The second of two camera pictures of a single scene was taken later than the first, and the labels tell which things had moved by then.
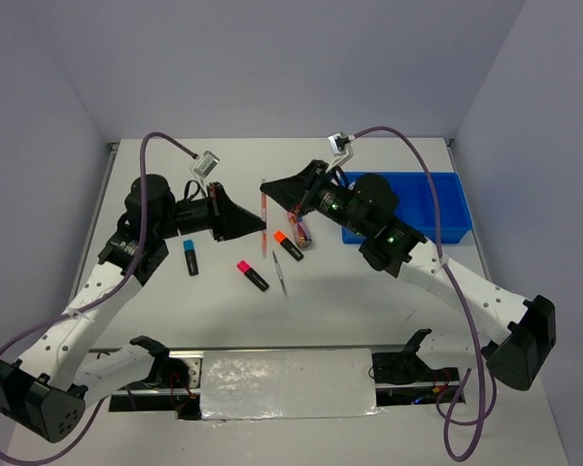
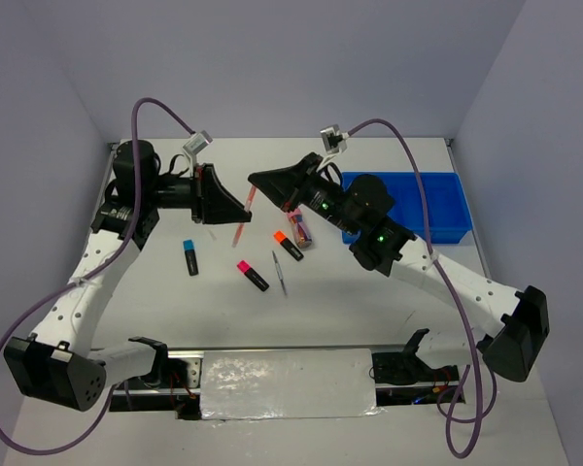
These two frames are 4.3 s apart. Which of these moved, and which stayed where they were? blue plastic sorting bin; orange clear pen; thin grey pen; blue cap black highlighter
Moved: orange clear pen
Stayed: thin grey pen; blue plastic sorting bin; blue cap black highlighter
